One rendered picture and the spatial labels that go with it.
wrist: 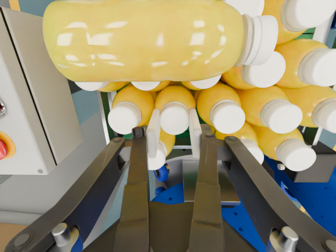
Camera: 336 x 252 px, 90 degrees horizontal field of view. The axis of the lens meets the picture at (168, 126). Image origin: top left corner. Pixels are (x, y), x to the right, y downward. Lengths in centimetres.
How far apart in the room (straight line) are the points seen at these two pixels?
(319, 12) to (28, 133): 34
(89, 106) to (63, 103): 120
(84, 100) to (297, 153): 142
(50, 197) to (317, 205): 93
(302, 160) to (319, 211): 57
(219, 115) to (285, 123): 8
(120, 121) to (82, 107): 132
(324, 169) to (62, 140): 47
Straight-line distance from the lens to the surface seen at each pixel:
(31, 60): 28
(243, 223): 37
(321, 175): 45
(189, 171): 39
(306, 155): 29
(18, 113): 26
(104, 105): 35
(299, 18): 23
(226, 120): 22
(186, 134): 42
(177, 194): 39
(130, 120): 22
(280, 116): 25
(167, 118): 21
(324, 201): 86
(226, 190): 36
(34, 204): 69
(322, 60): 25
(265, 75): 22
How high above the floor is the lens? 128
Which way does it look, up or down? 66 degrees down
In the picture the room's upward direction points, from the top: 173 degrees counter-clockwise
